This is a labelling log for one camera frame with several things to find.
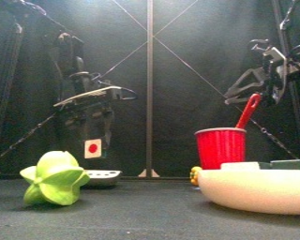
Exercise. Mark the white sushi roll red centre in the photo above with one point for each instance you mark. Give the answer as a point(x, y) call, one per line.
point(93, 148)

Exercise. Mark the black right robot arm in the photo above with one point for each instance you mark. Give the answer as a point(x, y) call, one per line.
point(298, 67)

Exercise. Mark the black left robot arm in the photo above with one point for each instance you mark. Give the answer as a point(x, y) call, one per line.
point(67, 53)

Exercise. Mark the dark green sushi piece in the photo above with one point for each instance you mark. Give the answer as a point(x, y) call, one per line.
point(288, 164)

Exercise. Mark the yellow toy piece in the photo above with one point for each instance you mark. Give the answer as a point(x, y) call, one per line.
point(195, 176)

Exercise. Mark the grey perforated toy dish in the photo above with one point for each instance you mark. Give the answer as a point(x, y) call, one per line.
point(103, 177)

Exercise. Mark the green toy star fruit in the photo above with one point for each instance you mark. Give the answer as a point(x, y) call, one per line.
point(57, 178)

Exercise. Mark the red plastic cup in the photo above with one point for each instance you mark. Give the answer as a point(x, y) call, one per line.
point(221, 148)

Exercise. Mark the black cloth curtain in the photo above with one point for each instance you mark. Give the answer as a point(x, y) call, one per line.
point(4, 93)

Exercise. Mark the white bowl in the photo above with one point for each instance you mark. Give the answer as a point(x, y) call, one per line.
point(257, 191)

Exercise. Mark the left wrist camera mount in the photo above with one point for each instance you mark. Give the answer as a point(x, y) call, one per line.
point(93, 93)

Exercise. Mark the vertical metal frame post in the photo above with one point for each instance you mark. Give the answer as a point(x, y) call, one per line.
point(150, 87)

